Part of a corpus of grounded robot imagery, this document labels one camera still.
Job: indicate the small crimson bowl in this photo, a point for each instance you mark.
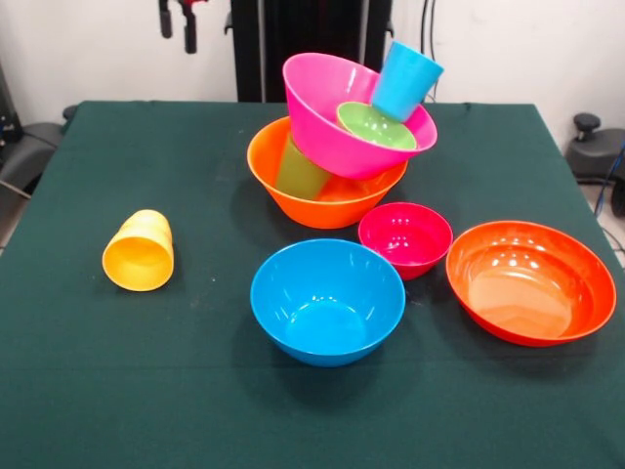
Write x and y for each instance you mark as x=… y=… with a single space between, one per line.
x=405 y=239

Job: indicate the green bowl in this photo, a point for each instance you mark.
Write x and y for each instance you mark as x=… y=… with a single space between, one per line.
x=371 y=129

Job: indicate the dark green tablecloth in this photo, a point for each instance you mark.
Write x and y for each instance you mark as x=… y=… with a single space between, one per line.
x=390 y=391

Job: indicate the yellow cup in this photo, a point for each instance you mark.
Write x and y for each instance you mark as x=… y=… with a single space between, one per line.
x=146 y=222
x=137 y=264

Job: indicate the grey pedestal foot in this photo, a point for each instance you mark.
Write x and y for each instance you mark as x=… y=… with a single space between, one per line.
x=24 y=156
x=593 y=156

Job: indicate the large magenta bowl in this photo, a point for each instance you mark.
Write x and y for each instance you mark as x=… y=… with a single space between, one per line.
x=317 y=88

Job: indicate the blue cup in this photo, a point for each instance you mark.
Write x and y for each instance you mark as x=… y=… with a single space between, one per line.
x=405 y=80

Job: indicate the blue bowl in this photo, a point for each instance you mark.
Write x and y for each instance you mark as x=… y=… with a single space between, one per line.
x=327 y=303

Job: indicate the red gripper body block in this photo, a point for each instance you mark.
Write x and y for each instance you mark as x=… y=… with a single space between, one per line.
x=193 y=2

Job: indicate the wide red-orange bowl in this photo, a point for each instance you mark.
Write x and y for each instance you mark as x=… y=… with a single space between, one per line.
x=529 y=285

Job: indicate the green cup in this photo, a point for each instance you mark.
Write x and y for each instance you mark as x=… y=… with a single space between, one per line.
x=298 y=173

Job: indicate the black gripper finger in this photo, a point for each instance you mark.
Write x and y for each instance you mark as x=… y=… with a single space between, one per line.
x=190 y=31
x=166 y=22

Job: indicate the large orange bowl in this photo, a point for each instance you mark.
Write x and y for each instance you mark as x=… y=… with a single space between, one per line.
x=312 y=210

